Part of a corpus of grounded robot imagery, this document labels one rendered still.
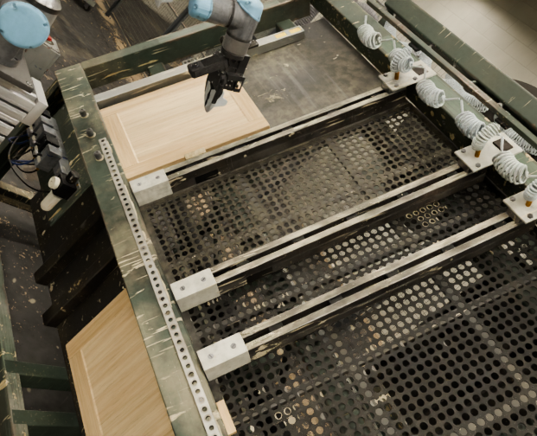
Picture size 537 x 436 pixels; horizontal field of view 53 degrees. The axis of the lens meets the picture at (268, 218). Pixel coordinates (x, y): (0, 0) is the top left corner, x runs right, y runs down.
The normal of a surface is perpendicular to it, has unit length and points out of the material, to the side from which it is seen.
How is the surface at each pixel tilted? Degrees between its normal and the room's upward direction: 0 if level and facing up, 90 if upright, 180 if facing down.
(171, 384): 57
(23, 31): 97
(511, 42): 90
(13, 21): 97
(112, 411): 90
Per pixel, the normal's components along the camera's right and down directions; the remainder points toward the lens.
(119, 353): -0.57, -0.33
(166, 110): -0.09, -0.62
